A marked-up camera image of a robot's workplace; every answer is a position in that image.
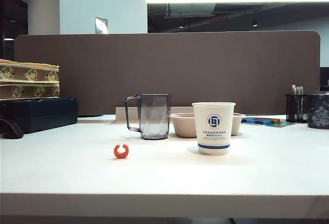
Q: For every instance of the red plastic letter C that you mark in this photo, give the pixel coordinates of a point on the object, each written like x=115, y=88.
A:
x=120, y=155

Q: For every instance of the white paper cup blue logo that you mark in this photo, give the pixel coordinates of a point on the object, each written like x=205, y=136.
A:
x=213, y=136

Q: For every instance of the transparent grey plastic mug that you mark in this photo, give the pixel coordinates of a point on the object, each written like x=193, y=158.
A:
x=154, y=116

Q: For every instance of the beige pulp food tray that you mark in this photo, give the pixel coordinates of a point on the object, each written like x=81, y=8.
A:
x=183, y=126

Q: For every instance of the brown desk divider panel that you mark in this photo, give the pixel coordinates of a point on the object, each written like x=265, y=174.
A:
x=180, y=67

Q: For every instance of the black ceiling spot lamp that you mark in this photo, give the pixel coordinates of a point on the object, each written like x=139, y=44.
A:
x=181, y=25
x=254, y=23

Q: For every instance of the coloured blocks tray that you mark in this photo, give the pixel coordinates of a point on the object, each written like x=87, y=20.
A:
x=262, y=121

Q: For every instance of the dark blue hard case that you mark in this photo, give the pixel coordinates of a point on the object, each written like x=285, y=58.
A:
x=38, y=113

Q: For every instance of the thin metal pen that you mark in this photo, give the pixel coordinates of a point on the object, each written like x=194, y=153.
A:
x=293, y=89

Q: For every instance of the black mesh pen holder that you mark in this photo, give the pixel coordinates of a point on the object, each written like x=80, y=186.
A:
x=295, y=111

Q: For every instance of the yellow brown patterned box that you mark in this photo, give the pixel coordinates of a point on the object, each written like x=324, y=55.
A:
x=25, y=91
x=25, y=73

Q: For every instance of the white round pillar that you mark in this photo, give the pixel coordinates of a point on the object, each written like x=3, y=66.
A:
x=43, y=5

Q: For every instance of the dark crumpled bag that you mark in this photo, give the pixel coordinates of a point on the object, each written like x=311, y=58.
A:
x=318, y=113

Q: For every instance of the silver wall plate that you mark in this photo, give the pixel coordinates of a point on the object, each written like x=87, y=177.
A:
x=101, y=25

